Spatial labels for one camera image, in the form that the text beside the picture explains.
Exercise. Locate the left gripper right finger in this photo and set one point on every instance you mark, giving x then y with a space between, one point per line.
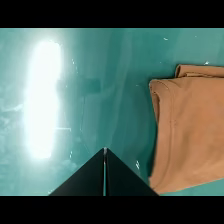
123 180

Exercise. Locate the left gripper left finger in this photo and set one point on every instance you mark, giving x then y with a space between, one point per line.
87 180

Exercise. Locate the orange T-shirt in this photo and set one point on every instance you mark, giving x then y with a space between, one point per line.
190 130

